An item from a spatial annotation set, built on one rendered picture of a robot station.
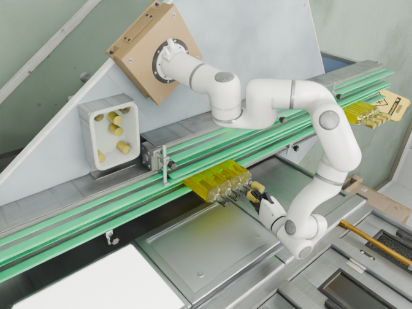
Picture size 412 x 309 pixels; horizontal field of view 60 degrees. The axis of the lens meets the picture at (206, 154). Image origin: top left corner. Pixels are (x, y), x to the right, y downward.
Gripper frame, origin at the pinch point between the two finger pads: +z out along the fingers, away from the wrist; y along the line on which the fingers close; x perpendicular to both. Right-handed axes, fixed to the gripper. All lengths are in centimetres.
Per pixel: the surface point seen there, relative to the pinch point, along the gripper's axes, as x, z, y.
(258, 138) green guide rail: -19.2, 29.3, 6.3
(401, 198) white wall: -492, 203, -314
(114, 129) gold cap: 44, 27, 24
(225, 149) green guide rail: -1.0, 26.8, 6.0
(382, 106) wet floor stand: -281, 155, -76
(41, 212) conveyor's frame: 72, 14, 6
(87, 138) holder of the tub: 54, 26, 23
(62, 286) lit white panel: 71, -1, -12
